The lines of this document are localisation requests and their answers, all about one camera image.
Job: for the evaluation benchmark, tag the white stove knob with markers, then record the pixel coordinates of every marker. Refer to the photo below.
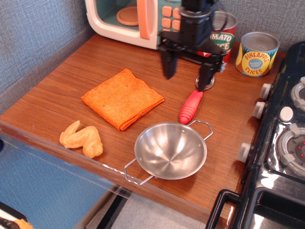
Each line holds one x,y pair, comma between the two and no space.
244,152
258,109
265,90

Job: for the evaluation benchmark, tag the black toy stove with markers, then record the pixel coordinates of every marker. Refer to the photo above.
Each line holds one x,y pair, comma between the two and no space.
273,182

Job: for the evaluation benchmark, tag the toy microwave teal and white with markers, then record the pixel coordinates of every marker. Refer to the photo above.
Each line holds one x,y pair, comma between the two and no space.
135,22

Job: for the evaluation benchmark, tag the stainless steel two-handled pot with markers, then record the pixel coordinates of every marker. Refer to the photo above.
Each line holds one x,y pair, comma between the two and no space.
169,151

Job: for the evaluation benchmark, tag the red handled metal spoon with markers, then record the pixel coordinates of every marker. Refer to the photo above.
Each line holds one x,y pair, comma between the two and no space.
191,104

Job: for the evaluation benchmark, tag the pineapple slices can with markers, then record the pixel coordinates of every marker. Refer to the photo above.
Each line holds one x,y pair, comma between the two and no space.
257,52

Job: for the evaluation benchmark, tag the tomato sauce can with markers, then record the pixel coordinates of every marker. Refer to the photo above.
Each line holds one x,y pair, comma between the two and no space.
224,25

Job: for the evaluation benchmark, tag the white stove knob upper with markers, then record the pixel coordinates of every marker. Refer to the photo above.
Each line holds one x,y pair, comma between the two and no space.
265,90

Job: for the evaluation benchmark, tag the white stove knob lower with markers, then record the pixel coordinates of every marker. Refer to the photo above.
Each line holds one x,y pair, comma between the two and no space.
244,152

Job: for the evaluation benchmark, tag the clear acrylic table edge guard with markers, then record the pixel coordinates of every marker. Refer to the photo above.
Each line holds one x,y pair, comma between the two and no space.
51,165

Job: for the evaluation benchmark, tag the white stove knob middle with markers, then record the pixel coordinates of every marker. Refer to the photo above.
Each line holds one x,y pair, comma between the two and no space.
258,109

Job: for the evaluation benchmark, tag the orange fuzzy object corner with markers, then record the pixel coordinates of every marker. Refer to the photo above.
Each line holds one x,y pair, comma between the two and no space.
15,224

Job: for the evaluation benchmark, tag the plastic toy chicken wing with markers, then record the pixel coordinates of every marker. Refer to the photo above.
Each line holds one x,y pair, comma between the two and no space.
88,138

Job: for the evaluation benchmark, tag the orange folded cloth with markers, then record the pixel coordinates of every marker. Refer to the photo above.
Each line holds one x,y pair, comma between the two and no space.
122,99

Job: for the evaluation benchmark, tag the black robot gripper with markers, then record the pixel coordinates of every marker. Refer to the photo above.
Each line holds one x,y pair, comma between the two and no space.
192,42

